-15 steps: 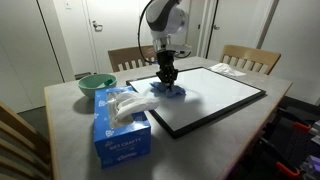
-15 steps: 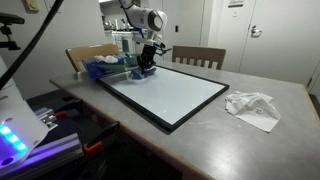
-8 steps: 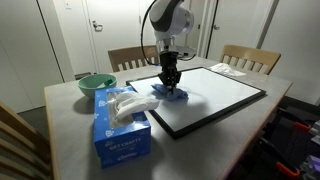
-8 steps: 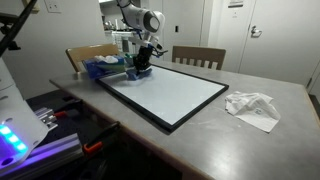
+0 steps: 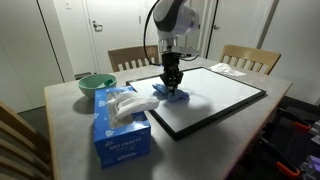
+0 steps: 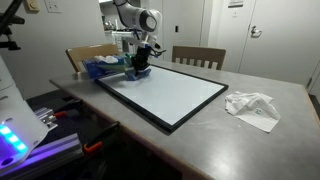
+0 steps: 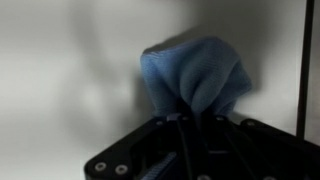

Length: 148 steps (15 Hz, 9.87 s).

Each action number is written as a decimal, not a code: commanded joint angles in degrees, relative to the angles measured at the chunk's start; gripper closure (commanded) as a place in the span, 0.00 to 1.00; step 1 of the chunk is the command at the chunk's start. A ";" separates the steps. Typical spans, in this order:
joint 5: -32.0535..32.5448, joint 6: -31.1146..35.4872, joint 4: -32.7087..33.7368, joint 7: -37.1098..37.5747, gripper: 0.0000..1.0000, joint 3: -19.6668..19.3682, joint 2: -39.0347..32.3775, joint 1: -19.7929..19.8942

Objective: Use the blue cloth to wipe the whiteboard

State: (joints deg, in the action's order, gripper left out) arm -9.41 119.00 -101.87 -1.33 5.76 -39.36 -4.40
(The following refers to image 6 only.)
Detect silver door lever handle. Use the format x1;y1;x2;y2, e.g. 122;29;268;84
250;24;263;38

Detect black camera on mount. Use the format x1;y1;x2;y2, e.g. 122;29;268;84
0;12;26;52

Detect aluminium mounting rail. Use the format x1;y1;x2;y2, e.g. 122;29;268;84
0;132;84;180

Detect white tissue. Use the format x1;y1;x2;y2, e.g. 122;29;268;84
93;54;119;65

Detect blue tissue box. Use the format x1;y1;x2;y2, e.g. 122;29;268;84
82;55;129;79

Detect crumpled white paper towel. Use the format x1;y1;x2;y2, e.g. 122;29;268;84
224;90;282;134

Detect black framed whiteboard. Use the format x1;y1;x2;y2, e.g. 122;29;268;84
94;64;230;134

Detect silver metal bracket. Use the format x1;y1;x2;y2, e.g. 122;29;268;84
34;107;59;132

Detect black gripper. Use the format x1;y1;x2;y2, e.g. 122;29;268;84
130;46;153;77

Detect white kitchen oven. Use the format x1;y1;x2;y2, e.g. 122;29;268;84
111;30;136;54

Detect black clamp orange handle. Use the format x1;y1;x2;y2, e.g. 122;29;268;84
52;99;84;120
82;120;122;156

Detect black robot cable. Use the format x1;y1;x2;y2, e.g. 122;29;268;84
149;44;168;58

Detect door sign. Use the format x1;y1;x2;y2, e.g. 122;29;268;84
227;0;245;8

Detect light wooden chair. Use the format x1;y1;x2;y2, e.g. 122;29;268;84
65;43;120;74

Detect blue microfibre cloth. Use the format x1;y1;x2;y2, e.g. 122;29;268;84
124;68;153;82

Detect dark brown wooden chair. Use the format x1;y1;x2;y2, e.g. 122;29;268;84
171;45;227;71

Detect beige round thermostat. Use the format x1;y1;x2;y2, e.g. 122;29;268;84
22;0;41;14

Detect green bowl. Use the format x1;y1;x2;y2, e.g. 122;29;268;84
124;53;138;67

